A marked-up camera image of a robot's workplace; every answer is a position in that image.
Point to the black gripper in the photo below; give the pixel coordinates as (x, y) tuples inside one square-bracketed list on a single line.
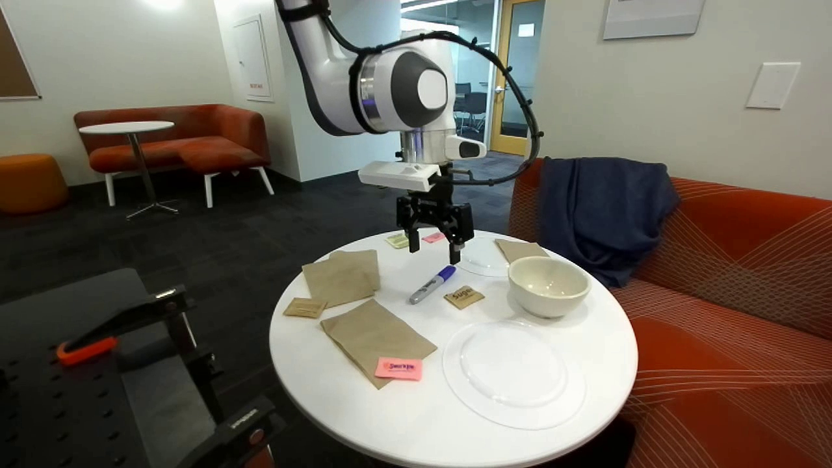
[(437, 208)]

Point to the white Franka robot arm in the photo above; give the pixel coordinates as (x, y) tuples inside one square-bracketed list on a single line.
[(346, 78)]

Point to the white ceramic bowl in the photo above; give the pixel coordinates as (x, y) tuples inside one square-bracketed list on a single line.
[(547, 290)]

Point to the pink sweetener packet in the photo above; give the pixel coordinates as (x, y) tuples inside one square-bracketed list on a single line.
[(399, 370), (433, 238)]

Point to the green sweetener packet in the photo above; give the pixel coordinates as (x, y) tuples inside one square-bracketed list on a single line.
[(397, 239)]

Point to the small clear plastic lid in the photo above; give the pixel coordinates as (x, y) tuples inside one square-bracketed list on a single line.
[(484, 257)]

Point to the small brown sugar packet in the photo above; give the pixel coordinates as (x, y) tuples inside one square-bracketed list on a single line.
[(463, 296)]

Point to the brown paper napkin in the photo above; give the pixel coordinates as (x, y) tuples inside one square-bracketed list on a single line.
[(518, 251)]

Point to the brown cardboard piece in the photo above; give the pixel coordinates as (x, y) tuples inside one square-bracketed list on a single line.
[(342, 275)]

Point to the black office chair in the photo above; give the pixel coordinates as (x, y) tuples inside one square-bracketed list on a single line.
[(471, 102)]

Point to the small brown paper piece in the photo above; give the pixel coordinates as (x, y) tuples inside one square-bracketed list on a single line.
[(306, 308)]

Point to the navy blue blanket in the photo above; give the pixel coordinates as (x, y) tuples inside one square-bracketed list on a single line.
[(598, 215)]

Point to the orange lounge bench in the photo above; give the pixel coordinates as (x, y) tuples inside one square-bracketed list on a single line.
[(217, 131)]

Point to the white notice on pillar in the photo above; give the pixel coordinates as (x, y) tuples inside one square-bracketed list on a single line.
[(250, 59)]

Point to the black metal stand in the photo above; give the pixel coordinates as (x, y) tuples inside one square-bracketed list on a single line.
[(196, 364)]

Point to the orange red sofa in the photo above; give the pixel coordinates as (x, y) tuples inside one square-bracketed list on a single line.
[(736, 347)]

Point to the small round white table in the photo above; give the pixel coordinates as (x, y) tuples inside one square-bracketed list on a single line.
[(126, 128)]

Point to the orange round pouf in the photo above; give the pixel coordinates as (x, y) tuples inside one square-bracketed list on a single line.
[(30, 183)]

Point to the black perforated work table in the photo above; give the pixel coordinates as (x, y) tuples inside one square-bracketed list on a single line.
[(52, 407)]

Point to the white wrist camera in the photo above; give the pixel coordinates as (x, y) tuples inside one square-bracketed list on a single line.
[(399, 175)]

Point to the grey wall sign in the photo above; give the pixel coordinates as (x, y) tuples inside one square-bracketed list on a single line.
[(653, 15)]

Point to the white wall switch plate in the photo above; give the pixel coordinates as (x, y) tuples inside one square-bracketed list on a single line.
[(774, 83)]

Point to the brown framed wall board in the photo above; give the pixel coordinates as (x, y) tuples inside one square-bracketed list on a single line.
[(14, 59)]

